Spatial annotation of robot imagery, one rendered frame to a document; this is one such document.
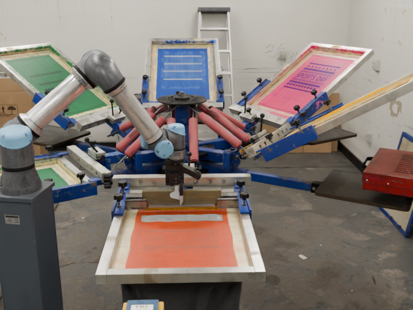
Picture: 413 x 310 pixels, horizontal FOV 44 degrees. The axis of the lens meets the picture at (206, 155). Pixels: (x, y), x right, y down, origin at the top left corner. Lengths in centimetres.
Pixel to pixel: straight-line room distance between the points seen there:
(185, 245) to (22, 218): 62
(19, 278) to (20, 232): 20
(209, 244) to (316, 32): 473
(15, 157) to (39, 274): 45
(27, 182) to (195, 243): 68
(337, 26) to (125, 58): 260
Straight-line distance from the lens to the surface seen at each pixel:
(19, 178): 196
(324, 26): 650
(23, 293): 214
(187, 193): 229
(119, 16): 632
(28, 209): 196
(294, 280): 370
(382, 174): 250
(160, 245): 204
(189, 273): 178
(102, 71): 193
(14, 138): 192
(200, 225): 220
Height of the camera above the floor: 190
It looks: 17 degrees down
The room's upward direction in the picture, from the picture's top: straight up
